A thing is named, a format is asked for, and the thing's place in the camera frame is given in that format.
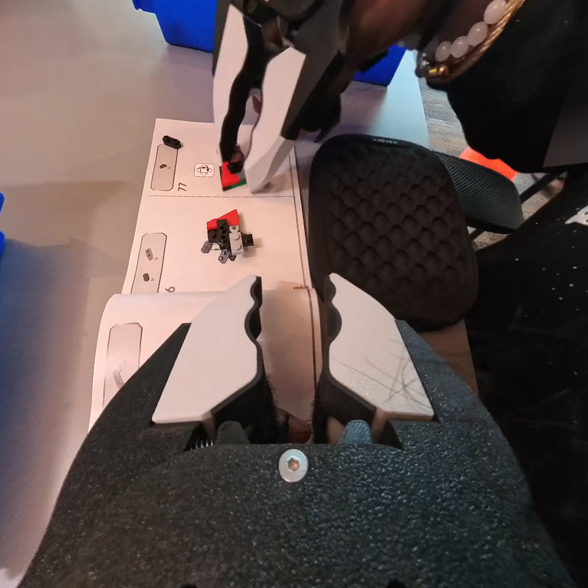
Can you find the black two-hole link brick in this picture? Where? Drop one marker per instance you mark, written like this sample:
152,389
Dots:
172,141

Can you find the person's black sparkly clothing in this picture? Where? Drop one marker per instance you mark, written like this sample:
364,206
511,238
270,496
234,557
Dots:
528,344

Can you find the black mesh chair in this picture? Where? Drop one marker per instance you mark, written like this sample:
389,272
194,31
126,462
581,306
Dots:
487,202

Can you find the person's right forearm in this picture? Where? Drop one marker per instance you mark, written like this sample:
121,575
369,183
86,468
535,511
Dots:
528,92

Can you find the orange plastic object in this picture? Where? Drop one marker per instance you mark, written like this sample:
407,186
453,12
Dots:
487,165

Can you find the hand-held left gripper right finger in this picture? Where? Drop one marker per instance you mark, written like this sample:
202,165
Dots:
376,367

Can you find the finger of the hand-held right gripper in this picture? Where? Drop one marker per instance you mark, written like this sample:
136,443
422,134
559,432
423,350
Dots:
227,59
275,119

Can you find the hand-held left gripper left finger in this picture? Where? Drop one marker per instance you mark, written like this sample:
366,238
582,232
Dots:
216,358

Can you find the red green black brick assembly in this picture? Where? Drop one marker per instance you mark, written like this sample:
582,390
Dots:
228,178

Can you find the red black grey brick assembly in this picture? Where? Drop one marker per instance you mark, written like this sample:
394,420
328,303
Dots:
223,225

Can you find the white instruction booklet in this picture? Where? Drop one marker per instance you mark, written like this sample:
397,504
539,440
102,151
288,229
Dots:
183,211

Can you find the person's right hand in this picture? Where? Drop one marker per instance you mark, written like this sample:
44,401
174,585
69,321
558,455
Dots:
386,23

